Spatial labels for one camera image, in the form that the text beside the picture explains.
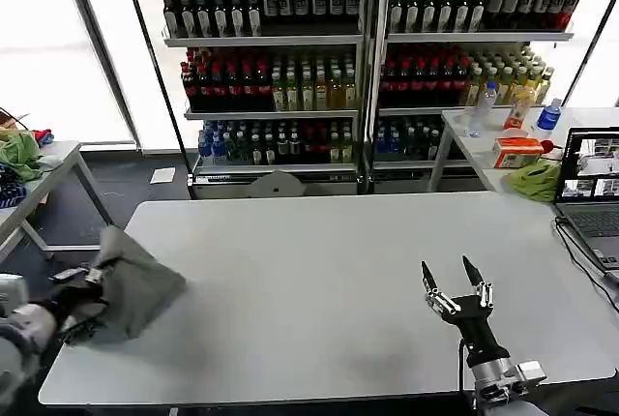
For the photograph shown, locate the green crumpled cloth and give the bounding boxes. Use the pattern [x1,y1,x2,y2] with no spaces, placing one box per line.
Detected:
[507,159,562,203]
[0,130,47,183]

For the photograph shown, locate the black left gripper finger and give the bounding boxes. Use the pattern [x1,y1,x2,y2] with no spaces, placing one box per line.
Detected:
[49,266,106,286]

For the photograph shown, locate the blue label water bottle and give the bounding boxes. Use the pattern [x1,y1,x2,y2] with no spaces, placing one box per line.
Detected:
[535,98,564,132]

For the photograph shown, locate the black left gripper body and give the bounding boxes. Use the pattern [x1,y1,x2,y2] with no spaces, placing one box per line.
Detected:
[49,284,108,331]

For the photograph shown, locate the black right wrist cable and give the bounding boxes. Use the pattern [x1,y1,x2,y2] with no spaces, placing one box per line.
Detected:
[457,338,479,405]

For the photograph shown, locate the white side table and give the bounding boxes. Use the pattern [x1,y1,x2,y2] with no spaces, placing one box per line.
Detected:
[427,105,619,204]

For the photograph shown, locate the grey side table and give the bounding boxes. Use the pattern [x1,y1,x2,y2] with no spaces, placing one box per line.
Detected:
[0,139,122,262]

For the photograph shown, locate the orange juice bottle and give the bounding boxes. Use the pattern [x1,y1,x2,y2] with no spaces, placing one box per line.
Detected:
[503,86,533,131]

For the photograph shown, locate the black laptop cable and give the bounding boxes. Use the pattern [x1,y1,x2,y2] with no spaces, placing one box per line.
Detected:
[554,215,619,313]

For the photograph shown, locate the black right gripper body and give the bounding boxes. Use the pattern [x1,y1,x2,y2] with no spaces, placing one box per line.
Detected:
[441,295,510,367]

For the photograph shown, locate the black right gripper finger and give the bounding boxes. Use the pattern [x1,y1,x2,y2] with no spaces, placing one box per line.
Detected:
[420,260,461,315]
[461,254,494,311]

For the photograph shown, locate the orange tissue box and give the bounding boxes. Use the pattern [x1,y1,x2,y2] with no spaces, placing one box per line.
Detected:
[491,136,544,169]

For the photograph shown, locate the shelf rack with bottles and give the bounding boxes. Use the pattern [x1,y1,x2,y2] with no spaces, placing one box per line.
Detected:
[369,0,584,193]
[162,0,371,197]

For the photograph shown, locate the clear bottle with blue cap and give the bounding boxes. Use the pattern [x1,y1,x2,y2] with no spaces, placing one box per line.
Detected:
[472,80,499,120]

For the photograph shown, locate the grey open laptop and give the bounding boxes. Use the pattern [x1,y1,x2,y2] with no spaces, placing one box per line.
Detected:
[553,125,619,286]

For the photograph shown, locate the round grey stool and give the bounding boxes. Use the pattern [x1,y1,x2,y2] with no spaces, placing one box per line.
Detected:
[249,169,306,199]

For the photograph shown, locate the blue striped cloth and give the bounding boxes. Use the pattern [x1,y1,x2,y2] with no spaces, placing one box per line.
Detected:
[0,166,30,209]

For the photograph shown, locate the grey printed t-shirt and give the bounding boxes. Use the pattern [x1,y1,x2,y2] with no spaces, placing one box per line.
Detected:
[62,225,188,341]

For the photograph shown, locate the white paper sheet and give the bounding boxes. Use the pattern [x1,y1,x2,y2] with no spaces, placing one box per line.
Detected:
[150,167,178,186]

